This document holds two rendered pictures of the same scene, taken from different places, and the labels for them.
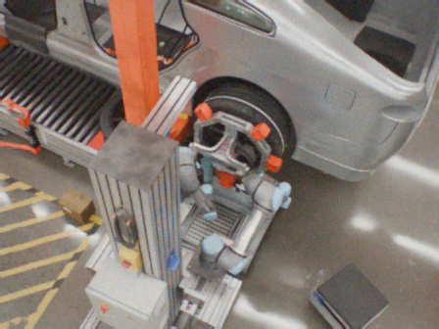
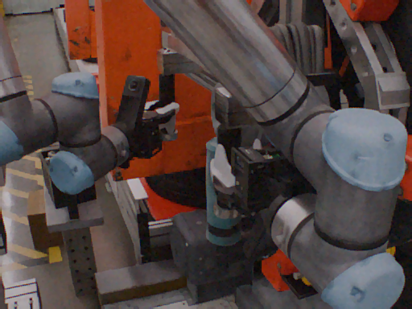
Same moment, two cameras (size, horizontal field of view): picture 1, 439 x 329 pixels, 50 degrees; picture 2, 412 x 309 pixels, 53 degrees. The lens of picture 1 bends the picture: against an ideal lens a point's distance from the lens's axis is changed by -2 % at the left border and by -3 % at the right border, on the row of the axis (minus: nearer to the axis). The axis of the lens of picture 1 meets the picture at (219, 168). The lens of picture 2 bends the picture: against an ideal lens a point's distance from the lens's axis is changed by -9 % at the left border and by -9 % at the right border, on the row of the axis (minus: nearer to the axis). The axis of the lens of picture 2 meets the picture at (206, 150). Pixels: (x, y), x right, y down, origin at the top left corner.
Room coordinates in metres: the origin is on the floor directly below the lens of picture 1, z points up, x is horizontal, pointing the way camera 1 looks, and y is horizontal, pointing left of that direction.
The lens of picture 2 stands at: (1.30, -0.57, 1.13)
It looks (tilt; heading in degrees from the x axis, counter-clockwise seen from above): 24 degrees down; 47
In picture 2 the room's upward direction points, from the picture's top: straight up
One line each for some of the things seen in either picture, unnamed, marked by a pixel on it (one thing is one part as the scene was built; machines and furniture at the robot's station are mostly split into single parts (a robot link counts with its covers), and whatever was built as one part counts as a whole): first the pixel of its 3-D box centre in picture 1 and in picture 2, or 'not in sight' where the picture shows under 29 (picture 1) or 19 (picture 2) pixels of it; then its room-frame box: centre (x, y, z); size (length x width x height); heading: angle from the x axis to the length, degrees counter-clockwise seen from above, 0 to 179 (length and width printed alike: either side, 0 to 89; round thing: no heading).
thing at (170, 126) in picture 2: not in sight; (170, 120); (1.86, 0.14, 0.81); 0.09 x 0.03 x 0.06; 14
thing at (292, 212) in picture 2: not in sight; (302, 228); (1.66, -0.34, 0.85); 0.08 x 0.05 x 0.08; 158
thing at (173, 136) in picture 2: not in sight; (166, 105); (1.88, 0.18, 0.83); 0.04 x 0.04 x 0.16
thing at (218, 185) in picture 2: not in sight; (234, 190); (1.69, -0.20, 0.83); 0.09 x 0.05 x 0.02; 76
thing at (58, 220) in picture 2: not in sight; (69, 191); (1.81, 0.65, 0.44); 0.43 x 0.17 x 0.03; 68
